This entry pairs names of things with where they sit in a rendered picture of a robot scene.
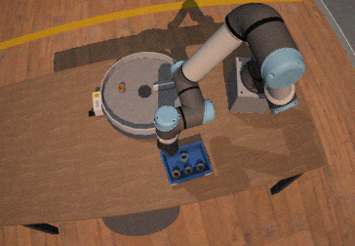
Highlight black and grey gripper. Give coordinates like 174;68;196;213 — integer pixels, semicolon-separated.
156;131;181;156

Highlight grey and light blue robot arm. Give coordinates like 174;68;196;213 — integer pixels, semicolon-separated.
154;3;305;140

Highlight blue crate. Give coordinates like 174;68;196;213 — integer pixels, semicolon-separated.
160;141;213;186

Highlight grey round turntable disc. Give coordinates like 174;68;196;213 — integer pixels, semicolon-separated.
89;52;181;140

